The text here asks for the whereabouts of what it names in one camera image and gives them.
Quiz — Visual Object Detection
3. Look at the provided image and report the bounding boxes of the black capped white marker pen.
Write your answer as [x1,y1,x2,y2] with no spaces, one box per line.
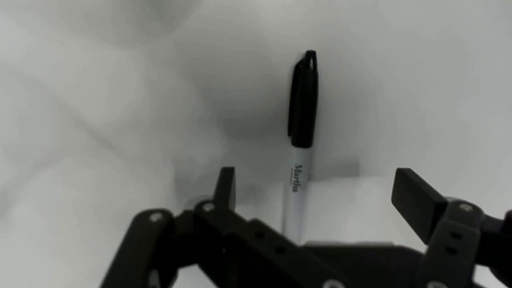
[280,48,322,245]

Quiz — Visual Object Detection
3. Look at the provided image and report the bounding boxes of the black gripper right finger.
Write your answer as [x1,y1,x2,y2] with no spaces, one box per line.
[391,168,512,288]

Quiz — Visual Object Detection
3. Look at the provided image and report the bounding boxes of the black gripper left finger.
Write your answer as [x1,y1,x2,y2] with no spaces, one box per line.
[101,165,349,288]

